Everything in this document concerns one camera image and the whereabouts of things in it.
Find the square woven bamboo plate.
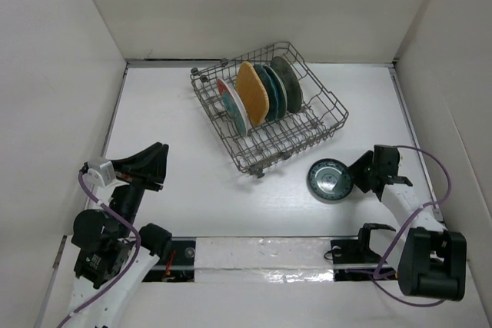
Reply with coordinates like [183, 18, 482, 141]
[235, 61, 270, 127]

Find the red plate with teal flower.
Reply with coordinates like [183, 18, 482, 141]
[216, 78, 249, 137]

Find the small blue patterned plate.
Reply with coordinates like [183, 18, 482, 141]
[307, 158, 354, 202]

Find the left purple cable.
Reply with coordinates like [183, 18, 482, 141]
[55, 172, 141, 328]

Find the mint green floral plate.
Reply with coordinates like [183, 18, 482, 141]
[264, 65, 288, 120]

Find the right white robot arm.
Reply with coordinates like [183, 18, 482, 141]
[349, 145, 467, 301]

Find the grey plate with deer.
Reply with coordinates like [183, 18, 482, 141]
[270, 56, 303, 114]

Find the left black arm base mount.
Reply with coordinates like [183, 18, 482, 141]
[143, 237, 196, 283]

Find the grey wire dish rack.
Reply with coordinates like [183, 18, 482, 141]
[190, 41, 349, 178]

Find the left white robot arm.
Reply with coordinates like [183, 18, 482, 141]
[59, 142, 172, 327]

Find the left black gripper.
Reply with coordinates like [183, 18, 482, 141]
[111, 140, 168, 235]

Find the teal scalloped plate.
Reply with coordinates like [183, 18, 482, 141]
[253, 64, 279, 121]

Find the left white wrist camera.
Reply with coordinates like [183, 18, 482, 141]
[81, 157, 118, 188]

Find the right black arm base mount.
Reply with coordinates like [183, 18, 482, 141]
[324, 223, 397, 282]

